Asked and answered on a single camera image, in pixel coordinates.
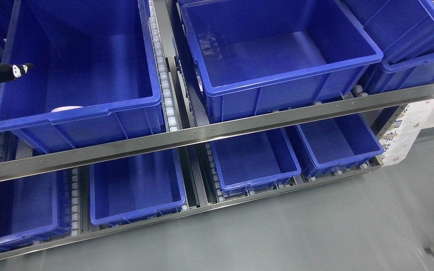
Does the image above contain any large blue bin left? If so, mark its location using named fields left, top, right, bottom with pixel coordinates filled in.
left=0, top=0, right=165, bottom=153

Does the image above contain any large blue bin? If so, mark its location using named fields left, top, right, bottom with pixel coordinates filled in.
left=0, top=0, right=165, bottom=153
left=179, top=0, right=384, bottom=123

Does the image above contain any lower blue bin right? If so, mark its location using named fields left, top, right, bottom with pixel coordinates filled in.
left=284, top=114, right=384, bottom=177

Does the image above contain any pink bowl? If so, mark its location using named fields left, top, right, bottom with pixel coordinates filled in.
left=51, top=106, right=83, bottom=113

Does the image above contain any steel shelf rack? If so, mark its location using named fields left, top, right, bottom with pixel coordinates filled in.
left=0, top=2, right=434, bottom=260

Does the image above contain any lower blue bin far left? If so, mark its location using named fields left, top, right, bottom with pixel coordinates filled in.
left=0, top=171, right=71, bottom=253

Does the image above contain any white sign with blue text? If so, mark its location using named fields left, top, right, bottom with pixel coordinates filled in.
left=379, top=99, right=434, bottom=166

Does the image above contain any blue bin under upper right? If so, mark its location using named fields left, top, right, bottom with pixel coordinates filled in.
left=362, top=47, right=434, bottom=95

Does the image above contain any large blue bin middle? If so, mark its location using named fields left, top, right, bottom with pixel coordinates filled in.
left=179, top=0, right=384, bottom=123

